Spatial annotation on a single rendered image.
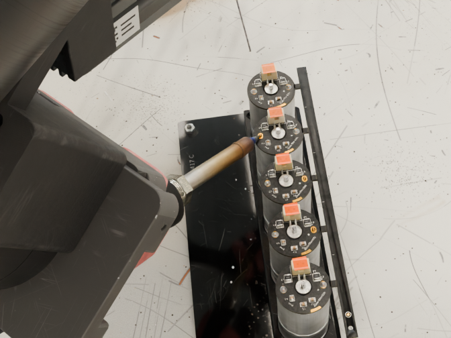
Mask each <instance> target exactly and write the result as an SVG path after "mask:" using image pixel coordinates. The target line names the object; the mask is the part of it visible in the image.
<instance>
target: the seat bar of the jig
mask: <svg viewBox="0 0 451 338"><path fill-rule="evenodd" d="M295 119H296V120H298V118H297V112H296V111H295ZM244 122H245V127H246V137H252V132H251V124H250V110H245V111H244ZM249 157H250V166H251V171H252V180H253V186H254V195H255V200H256V210H257V215H258V224H259V230H260V238H261V244H262V253H263V259H264V268H265V273H266V283H267V288H268V297H269V303H270V311H271V317H272V326H273V331H274V338H284V337H283V336H282V335H281V333H280V331H279V322H278V307H277V295H276V290H275V285H276V284H275V283H274V282H273V280H272V277H271V270H270V248H269V240H268V234H267V232H266V231H265V229H264V215H263V203H262V189H261V188H260V186H259V184H258V175H257V167H256V148H255V145H254V149H253V150H252V151H251V152H250V153H249ZM303 165H304V166H305V167H306V163H305V156H304V152H303ZM311 214H312V215H313V216H314V217H315V212H314V208H313V201H312V197H311ZM319 266H320V268H322V269H323V270H324V271H325V268H324V264H323V257H322V252H321V246H320V251H319ZM324 338H337V335H336V328H335V324H334V317H333V313H332V306H331V302H330V307H329V321H328V331H327V333H326V334H325V336H324Z"/></svg>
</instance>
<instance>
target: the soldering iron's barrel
mask: <svg viewBox="0 0 451 338"><path fill-rule="evenodd" d="M253 149H254V142H253V141H252V139H250V138H249V137H243V138H242V139H239V140H238V141H236V142H234V143H232V144H231V145H230V146H229V147H227V148H226V149H224V150H223V151H221V152H220V153H218V154H216V155H215V156H214V157H212V158H210V159H208V160H207V161H206V162H204V163H202V164H201V165H199V166H198V167H196V168H195V169H193V170H192V171H190V172H188V173H187V174H185V175H178V174H170V175H168V176H167V177H166V178H167V180H169V181H170V182H171V183H172V184H173V185H174V186H175V187H176V189H177V190H178V192H179V194H180V195H181V198H182V200H183V204H184V206H186V205H187V204H189V203H190V202H191V197H192V193H193V190H195V189H196V188H197V187H199V186H201V185H202V184H203V183H205V182H207V181H208V180H209V179H211V178H213V177H214V176H215V175H217V174H219V173H220V172H221V171H223V170H225V169H226V168H227V167H229V166H231V165H232V164H233V163H234V162H236V161H238V160H239V159H242V158H243V157H244V156H245V155H246V154H248V153H250V152H251V151H252V150H253Z"/></svg>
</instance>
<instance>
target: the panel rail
mask: <svg viewBox="0 0 451 338"><path fill-rule="evenodd" d="M297 75H298V79H299V84H295V85H294V87H295V90H299V89H301V96H302V100H303V107H304V112H305V118H306V122H307V127H304V128H303V131H302V132H303V134H307V133H308V134H309V140H310V144H311V151H312V154H313V161H314V165H315V172H316V174H315V175H311V178H312V182H314V181H317V183H318V187H319V193H320V198H321V205H322V209H323V215H324V219H325V225H322V226H320V227H321V228H320V229H321V232H322V233H324V232H327V235H328V241H329V245H330V252H331V256H332V263H333V267H334V274H335V277H336V280H330V282H331V284H330V285H331V287H332V288H335V287H337V288H338V295H339V299H340V306H341V310H342V317H343V321H344V328H345V332H346V338H357V337H358V332H357V328H356V321H355V318H354V311H353V308H352V301H351V297H350V291H349V287H348V280H347V276H346V270H345V266H344V259H343V255H342V249H341V245H340V238H339V235H338V228H337V225H336V218H335V214H334V208H333V204H332V197H331V193H330V187H329V183H328V176H327V172H326V169H325V162H324V158H323V152H322V148H321V142H320V138H319V131H318V127H317V121H316V117H315V110H314V106H313V100H312V96H311V89H310V86H309V79H308V75H307V69H306V66H305V67H299V68H297ZM320 229H319V230H320ZM349 326H352V327H353V329H352V330H349V328H348V327H349Z"/></svg>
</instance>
